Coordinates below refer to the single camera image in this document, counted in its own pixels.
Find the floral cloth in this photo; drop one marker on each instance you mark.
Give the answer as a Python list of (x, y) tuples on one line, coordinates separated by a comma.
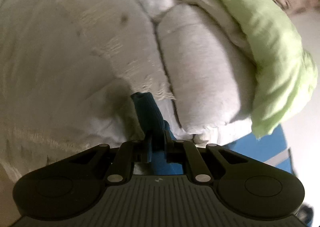
[(295, 1)]

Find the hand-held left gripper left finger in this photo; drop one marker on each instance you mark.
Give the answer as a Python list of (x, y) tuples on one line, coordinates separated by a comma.
[(147, 146)]

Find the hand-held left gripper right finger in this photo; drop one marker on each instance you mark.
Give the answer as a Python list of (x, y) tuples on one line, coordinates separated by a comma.
[(168, 145)]

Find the light green blanket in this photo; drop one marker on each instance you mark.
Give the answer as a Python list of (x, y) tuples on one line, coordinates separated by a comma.
[(270, 36)]

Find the blue sweatshirt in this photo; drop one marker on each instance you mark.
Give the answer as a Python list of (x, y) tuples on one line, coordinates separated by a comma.
[(147, 111)]

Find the blue grey-striped pillow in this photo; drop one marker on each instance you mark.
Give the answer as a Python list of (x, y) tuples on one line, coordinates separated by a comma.
[(262, 146)]

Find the white duvet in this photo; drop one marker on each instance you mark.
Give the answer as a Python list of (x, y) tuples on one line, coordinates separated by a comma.
[(200, 66)]

